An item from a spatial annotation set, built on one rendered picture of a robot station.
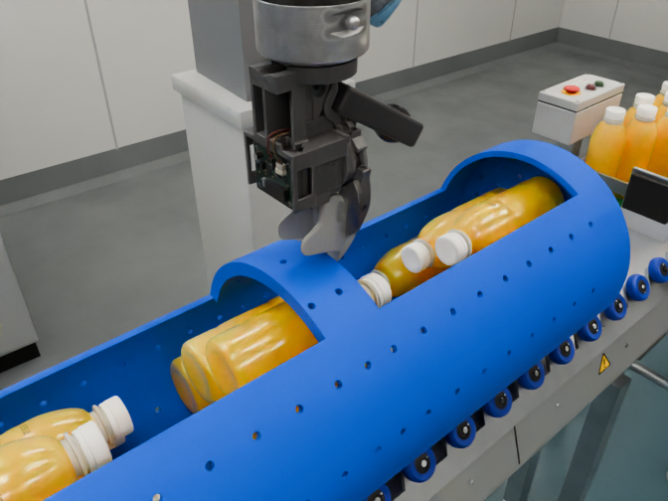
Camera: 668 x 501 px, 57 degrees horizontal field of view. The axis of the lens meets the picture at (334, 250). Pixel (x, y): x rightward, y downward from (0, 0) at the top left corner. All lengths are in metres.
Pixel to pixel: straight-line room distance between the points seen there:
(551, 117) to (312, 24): 1.09
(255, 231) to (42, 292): 1.51
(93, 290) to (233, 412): 2.28
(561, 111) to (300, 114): 1.04
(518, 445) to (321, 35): 0.65
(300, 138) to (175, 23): 3.12
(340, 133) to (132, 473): 0.31
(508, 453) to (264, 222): 0.83
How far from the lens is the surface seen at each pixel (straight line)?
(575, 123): 1.48
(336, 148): 0.51
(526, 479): 1.80
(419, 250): 0.80
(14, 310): 2.33
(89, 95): 3.50
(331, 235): 0.57
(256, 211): 1.46
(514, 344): 0.70
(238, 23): 1.34
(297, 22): 0.47
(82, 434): 0.56
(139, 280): 2.76
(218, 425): 0.50
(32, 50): 3.37
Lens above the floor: 1.58
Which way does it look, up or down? 34 degrees down
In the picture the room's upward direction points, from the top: straight up
